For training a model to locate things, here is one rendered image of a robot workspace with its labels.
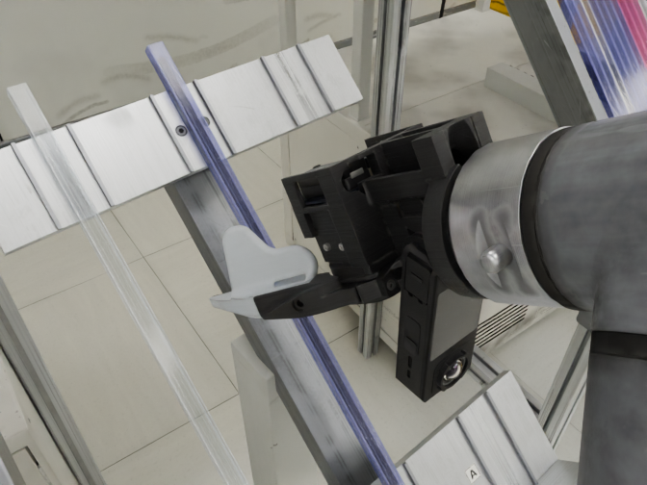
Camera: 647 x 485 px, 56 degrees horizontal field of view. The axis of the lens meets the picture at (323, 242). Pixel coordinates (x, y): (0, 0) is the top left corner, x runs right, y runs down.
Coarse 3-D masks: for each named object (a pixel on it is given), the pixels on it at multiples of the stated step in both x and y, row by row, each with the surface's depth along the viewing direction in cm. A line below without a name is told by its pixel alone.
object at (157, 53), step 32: (160, 64) 49; (192, 96) 49; (192, 128) 49; (224, 160) 49; (224, 192) 49; (256, 224) 49; (320, 352) 49; (352, 416) 49; (384, 448) 50; (384, 480) 50
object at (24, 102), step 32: (32, 96) 44; (32, 128) 43; (64, 160) 44; (64, 192) 44; (96, 224) 44; (128, 288) 44; (160, 352) 44; (192, 384) 44; (192, 416) 44; (224, 448) 44; (224, 480) 44
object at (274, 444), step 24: (240, 336) 59; (240, 360) 58; (240, 384) 62; (264, 384) 55; (264, 408) 59; (264, 432) 63; (288, 432) 63; (264, 456) 67; (288, 456) 66; (312, 456) 70; (264, 480) 72; (288, 480) 69; (312, 480) 74
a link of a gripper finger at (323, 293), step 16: (288, 288) 36; (304, 288) 35; (320, 288) 34; (336, 288) 34; (352, 288) 33; (256, 304) 37; (272, 304) 36; (288, 304) 35; (304, 304) 34; (320, 304) 34; (336, 304) 34
